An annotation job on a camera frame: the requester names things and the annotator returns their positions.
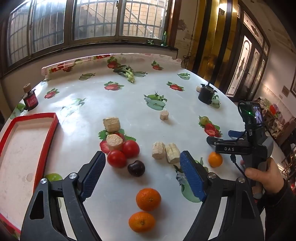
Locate red tomato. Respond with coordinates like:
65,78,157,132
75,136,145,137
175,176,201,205
107,150,127,168
122,140,140,159

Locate red rimmed tray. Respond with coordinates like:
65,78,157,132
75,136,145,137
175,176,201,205
0,112,59,235

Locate framed wall picture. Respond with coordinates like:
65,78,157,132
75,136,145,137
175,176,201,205
290,70,296,98

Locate orange mandarin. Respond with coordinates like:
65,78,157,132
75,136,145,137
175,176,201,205
136,188,162,212
128,211,155,233
208,152,223,168

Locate golden door panel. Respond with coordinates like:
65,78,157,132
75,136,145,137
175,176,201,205
192,0,241,84

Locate arched glass door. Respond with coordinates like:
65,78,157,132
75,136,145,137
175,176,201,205
225,11,271,102

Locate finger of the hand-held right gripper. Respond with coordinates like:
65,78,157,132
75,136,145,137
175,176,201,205
228,130,247,139
206,136,241,147

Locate black jar with red label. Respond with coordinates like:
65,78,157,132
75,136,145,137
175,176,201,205
23,89,39,111

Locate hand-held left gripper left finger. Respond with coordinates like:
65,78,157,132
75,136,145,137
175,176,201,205
20,151,107,241

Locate green bok choy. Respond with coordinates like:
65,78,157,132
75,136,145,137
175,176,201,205
113,65,141,83

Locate floral cloth covered furniture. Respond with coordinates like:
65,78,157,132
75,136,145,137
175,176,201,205
253,97,286,139

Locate black round container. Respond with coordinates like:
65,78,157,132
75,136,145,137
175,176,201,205
198,82,215,105

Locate barred window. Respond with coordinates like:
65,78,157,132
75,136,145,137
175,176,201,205
0,0,178,75

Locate dark purple plum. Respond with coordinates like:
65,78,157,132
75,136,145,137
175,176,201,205
127,160,146,177

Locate person's right forearm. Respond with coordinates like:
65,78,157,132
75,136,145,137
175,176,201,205
262,178,296,241

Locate fruit print tablecloth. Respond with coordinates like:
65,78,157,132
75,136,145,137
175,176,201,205
0,53,266,241

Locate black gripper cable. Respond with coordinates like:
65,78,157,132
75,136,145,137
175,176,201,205
230,155,247,177

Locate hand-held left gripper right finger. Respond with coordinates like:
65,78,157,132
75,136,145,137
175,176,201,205
180,151,265,241

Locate person's right hand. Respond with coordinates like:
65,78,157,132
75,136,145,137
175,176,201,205
240,158,285,195

